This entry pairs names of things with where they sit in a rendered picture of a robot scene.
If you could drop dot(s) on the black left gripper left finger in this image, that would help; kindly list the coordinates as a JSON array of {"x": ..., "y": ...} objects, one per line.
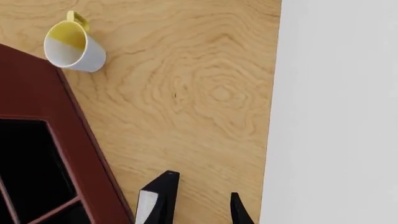
[{"x": 164, "y": 198}]

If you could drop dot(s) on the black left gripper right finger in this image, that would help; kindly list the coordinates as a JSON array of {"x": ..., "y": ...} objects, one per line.
[{"x": 240, "y": 211}]

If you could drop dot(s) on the red-brown desk caddy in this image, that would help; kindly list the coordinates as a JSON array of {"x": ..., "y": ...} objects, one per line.
[{"x": 37, "y": 130}]

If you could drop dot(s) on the white and yellow mug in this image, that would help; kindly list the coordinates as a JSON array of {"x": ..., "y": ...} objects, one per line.
[{"x": 77, "y": 50}]

